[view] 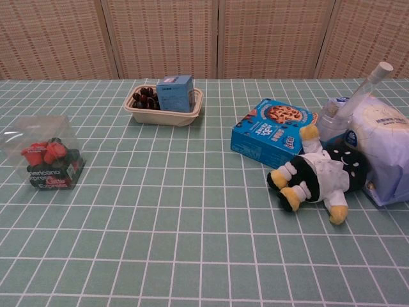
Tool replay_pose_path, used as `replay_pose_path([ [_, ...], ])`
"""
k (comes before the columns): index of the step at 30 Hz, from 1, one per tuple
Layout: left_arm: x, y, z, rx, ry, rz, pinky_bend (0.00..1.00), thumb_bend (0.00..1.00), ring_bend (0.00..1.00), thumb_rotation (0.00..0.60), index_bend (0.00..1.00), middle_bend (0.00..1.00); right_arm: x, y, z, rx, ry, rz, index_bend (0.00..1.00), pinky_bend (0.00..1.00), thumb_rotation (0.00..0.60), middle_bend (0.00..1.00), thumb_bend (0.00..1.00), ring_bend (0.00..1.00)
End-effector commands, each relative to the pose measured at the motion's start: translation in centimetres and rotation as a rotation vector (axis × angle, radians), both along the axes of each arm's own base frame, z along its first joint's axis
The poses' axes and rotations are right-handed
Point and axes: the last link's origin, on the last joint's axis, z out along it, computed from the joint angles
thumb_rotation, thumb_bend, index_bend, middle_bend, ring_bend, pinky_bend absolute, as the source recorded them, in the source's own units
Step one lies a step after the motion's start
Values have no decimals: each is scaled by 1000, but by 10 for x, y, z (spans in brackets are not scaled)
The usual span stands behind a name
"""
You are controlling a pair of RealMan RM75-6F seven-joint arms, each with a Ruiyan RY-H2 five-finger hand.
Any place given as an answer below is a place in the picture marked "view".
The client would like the beige plastic food tray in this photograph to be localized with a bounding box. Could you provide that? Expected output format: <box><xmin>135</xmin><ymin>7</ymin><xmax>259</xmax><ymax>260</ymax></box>
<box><xmin>123</xmin><ymin>84</ymin><xmax>205</xmax><ymax>127</ymax></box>

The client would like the green checked tablecloth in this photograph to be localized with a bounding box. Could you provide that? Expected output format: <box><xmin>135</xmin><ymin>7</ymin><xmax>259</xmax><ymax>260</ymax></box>
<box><xmin>0</xmin><ymin>77</ymin><xmax>409</xmax><ymax>307</ymax></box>

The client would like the small blue carton box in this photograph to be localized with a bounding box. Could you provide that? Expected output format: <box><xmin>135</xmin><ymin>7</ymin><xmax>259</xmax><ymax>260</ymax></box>
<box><xmin>155</xmin><ymin>75</ymin><xmax>195</xmax><ymax>113</ymax></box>

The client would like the light purple tissue pack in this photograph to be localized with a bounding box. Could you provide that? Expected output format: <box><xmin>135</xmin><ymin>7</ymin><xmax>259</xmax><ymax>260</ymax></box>
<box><xmin>328</xmin><ymin>95</ymin><xmax>409</xmax><ymax>207</ymax></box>

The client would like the clear plastic bottle blue cap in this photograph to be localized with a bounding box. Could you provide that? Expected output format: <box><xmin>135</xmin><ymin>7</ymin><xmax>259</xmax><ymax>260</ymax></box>
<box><xmin>318</xmin><ymin>97</ymin><xmax>354</xmax><ymax>143</ymax></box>

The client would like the blue cookie box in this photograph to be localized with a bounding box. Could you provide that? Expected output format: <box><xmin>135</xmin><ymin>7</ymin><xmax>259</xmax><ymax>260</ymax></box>
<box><xmin>230</xmin><ymin>98</ymin><xmax>320</xmax><ymax>169</ymax></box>

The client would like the woven bamboo screen panel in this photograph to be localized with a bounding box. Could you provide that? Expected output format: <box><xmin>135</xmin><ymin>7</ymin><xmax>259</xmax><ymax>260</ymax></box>
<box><xmin>219</xmin><ymin>0</ymin><xmax>336</xmax><ymax>79</ymax></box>
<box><xmin>102</xmin><ymin>0</ymin><xmax>220</xmax><ymax>80</ymax></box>
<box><xmin>314</xmin><ymin>0</ymin><xmax>409</xmax><ymax>79</ymax></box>
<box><xmin>0</xmin><ymin>0</ymin><xmax>108</xmax><ymax>81</ymax></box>

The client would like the clear plastic coffee capsule box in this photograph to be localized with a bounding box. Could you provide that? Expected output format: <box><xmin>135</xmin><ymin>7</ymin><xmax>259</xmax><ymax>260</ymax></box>
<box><xmin>0</xmin><ymin>114</ymin><xmax>87</xmax><ymax>191</ymax></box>

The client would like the clear plastic tube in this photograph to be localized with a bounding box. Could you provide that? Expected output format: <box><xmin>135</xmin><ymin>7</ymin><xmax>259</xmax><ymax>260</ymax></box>
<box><xmin>337</xmin><ymin>61</ymin><xmax>394</xmax><ymax>120</ymax></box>

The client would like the black penguin plush toy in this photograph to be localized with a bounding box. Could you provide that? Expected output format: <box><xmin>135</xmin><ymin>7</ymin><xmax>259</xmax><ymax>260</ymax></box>
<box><xmin>266</xmin><ymin>124</ymin><xmax>371</xmax><ymax>225</ymax></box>

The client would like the red coffee capsule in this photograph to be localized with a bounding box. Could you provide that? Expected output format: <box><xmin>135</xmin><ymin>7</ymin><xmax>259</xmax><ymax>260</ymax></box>
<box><xmin>44</xmin><ymin>142</ymin><xmax>68</xmax><ymax>164</ymax></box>
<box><xmin>21</xmin><ymin>143</ymin><xmax>49</xmax><ymax>166</ymax></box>

